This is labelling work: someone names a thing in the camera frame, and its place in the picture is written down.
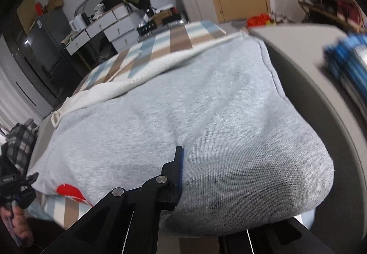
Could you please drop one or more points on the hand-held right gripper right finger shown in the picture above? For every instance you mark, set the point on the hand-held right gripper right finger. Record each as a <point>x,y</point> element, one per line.
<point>258,244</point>

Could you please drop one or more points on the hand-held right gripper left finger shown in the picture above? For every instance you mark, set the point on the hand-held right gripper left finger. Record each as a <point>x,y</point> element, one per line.
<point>179,179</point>

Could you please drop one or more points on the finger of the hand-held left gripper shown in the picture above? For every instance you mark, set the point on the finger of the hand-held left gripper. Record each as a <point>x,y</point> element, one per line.
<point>27,193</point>

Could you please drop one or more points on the grey printed hoodie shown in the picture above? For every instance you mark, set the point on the grey printed hoodie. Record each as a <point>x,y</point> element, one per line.
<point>200,104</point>

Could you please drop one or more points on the person's left hand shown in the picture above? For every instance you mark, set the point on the person's left hand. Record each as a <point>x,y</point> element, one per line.
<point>23,228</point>

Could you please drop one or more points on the plaid cloth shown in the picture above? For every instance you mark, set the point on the plaid cloth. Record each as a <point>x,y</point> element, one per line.
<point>21,139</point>

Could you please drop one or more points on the dark tall cabinet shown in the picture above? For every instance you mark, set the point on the dark tall cabinet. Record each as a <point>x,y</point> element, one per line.
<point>20,64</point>

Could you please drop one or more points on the dark grey refrigerator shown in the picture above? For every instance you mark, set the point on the dark grey refrigerator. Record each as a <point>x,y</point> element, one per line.
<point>48,50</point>

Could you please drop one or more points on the checked blue brown blanket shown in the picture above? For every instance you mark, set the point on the checked blue brown blanket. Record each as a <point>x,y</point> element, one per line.
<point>177,39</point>

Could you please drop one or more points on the silver suitcase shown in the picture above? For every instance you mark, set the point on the silver suitcase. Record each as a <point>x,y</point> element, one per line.
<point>172,26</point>

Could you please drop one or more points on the black box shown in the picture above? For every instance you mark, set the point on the black box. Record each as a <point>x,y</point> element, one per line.
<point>146,29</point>
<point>172,19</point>

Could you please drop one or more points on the small cardboard box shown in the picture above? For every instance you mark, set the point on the small cardboard box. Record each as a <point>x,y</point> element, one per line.
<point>162,16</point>

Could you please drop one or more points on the white desk with drawers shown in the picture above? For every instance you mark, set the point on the white desk with drawers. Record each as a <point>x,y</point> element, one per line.
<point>114,29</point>

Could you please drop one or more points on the tall flat cardboard box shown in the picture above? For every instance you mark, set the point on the tall flat cardboard box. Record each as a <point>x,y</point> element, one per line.
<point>25,13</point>

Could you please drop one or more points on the white electric kettle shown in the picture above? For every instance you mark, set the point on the white electric kettle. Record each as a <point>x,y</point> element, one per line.
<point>76,23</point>

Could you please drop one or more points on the orange bag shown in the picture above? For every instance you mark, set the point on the orange bag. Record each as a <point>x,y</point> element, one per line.
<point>258,20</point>

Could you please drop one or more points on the yellow shoes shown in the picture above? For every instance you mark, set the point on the yellow shoes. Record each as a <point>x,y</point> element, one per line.
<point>270,22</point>

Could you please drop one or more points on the open cardboard box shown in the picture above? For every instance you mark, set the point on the open cardboard box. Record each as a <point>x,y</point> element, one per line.
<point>54,3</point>

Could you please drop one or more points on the blue striped pack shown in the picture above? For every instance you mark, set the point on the blue striped pack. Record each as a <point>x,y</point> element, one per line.
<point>349,67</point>

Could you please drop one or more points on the grey curved frame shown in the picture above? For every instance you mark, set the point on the grey curved frame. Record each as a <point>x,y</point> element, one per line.
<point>86,0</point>

